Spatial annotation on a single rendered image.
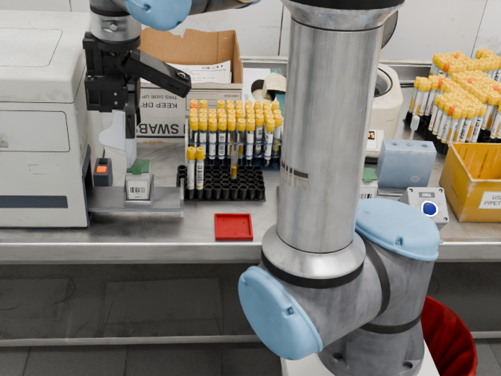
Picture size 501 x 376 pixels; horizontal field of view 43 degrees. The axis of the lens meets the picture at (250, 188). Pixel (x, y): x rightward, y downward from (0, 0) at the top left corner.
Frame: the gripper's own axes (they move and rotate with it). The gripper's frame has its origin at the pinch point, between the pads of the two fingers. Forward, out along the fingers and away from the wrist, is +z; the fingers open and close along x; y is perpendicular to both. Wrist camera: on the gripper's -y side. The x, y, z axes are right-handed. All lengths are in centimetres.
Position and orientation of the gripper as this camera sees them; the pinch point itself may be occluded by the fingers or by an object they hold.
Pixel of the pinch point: (136, 145)
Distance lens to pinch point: 111.5
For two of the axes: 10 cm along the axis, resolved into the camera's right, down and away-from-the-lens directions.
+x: 0.7, 5.9, -8.0
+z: -0.6, 8.1, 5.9
